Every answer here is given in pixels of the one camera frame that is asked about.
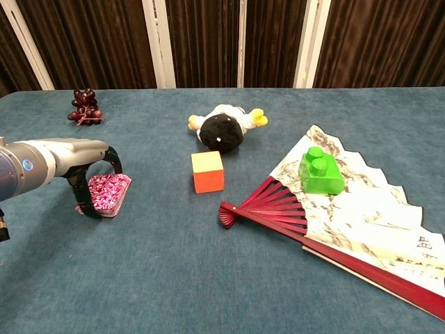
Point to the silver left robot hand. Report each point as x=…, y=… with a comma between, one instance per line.
x=83, y=151

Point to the pink patterned card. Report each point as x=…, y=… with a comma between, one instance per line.
x=107, y=191

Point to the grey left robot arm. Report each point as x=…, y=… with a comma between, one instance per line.
x=21, y=174

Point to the dark red grape bunch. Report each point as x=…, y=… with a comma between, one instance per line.
x=85, y=104

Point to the dark brown pleated curtain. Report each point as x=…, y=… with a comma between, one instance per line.
x=14, y=62
x=205, y=41
x=382, y=41
x=273, y=41
x=90, y=41

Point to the yellow orange wooden cube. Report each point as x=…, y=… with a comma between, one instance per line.
x=208, y=177

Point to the black white plush toy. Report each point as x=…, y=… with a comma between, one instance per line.
x=219, y=135

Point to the green toy building brick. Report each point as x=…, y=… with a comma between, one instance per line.
x=321, y=179

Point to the red ribbed paper folding fan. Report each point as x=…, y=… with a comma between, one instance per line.
x=365, y=215

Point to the thin white frame post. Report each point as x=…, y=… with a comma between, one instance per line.
x=241, y=41

